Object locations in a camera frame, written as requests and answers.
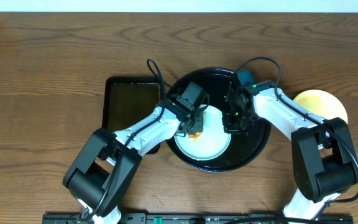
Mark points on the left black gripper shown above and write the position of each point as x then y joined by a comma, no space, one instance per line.
194,126

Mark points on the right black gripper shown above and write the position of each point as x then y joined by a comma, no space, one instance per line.
230,127

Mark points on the orange green sponge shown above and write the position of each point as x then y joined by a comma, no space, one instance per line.
196,127

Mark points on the light blue plate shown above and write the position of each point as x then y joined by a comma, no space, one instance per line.
208,144

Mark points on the yellow plate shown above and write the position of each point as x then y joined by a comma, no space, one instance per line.
322,103

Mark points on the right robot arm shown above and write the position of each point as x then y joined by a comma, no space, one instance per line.
324,161

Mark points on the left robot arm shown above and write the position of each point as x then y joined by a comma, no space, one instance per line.
100,175

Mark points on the round black tray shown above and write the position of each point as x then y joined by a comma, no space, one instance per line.
243,147

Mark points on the rectangular black water tray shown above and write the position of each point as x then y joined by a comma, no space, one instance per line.
128,100

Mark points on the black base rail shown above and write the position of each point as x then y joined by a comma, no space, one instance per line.
142,218

